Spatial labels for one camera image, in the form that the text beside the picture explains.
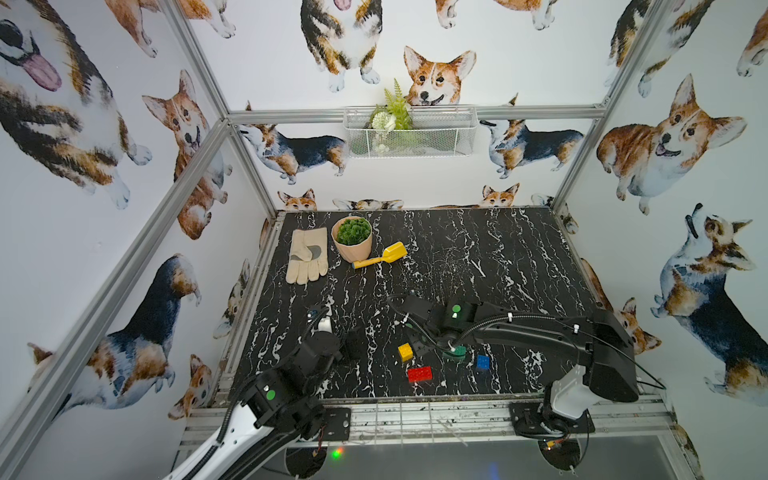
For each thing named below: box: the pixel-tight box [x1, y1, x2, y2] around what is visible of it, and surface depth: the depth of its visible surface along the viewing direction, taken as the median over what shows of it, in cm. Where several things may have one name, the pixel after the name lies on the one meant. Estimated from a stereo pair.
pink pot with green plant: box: [331, 216, 373, 263], surface depth 102 cm
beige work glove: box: [286, 227, 328, 285], surface depth 108 cm
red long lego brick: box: [408, 366, 433, 383], surface depth 82 cm
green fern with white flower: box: [369, 78, 413, 153], surface depth 85 cm
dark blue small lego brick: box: [477, 355, 491, 370], surface depth 83 cm
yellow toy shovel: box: [352, 242, 408, 269], surface depth 109 cm
